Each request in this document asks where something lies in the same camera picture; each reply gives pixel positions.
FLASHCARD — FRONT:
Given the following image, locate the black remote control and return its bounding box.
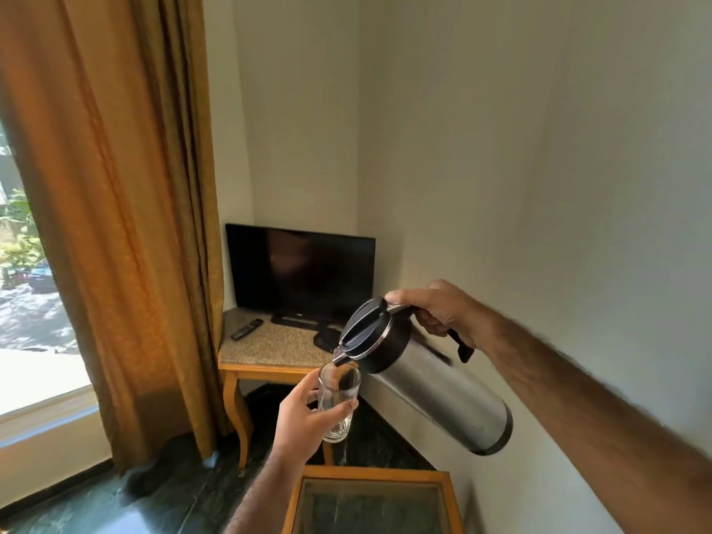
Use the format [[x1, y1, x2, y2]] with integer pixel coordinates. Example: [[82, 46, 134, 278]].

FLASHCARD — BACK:
[[230, 318, 264, 342]]

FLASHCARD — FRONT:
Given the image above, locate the window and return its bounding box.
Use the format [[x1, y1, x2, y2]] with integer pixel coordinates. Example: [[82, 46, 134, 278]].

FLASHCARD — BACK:
[[0, 121, 102, 424]]

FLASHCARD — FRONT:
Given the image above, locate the person's left hand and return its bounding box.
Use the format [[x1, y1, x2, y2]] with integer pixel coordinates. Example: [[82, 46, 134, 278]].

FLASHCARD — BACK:
[[271, 368, 359, 469]]

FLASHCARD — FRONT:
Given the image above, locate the wooden table with granite top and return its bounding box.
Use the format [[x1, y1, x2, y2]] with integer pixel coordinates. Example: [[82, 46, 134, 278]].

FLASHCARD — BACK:
[[218, 307, 363, 471]]

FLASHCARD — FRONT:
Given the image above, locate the mustard orange curtain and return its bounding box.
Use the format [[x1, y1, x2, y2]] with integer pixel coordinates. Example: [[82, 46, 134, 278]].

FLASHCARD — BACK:
[[0, 0, 235, 477]]

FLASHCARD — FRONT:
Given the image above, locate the clear drinking glass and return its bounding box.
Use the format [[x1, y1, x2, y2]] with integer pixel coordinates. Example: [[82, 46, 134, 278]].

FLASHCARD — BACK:
[[317, 362, 362, 444]]

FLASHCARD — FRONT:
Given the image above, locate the person's left forearm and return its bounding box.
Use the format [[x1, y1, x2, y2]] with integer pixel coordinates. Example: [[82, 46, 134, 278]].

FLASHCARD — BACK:
[[222, 457, 304, 534]]

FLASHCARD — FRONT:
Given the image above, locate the person's right hand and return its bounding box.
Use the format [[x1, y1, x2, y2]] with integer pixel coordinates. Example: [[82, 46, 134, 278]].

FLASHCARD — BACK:
[[384, 279, 494, 352]]

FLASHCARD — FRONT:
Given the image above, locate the small black box device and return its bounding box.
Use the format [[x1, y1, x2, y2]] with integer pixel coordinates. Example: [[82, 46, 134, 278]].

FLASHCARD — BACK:
[[313, 327, 343, 353]]

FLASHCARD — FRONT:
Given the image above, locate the steel thermos jug black lid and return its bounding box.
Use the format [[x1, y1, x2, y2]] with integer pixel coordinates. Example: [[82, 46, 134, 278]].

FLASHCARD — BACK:
[[332, 297, 514, 456]]

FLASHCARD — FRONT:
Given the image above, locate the dark parked car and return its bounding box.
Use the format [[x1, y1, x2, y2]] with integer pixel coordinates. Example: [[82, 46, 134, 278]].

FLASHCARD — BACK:
[[27, 263, 59, 294]]

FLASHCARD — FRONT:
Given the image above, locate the wooden table with glass top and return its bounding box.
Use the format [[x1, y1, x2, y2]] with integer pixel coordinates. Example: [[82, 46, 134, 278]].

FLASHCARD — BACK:
[[281, 466, 465, 534]]

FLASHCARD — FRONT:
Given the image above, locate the black flat screen television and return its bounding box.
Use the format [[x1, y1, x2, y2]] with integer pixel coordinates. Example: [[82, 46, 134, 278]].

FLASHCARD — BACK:
[[225, 223, 377, 332]]

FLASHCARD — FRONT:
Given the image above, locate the person's right forearm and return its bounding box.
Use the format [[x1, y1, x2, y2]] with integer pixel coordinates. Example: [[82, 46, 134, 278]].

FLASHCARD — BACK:
[[477, 316, 712, 534]]

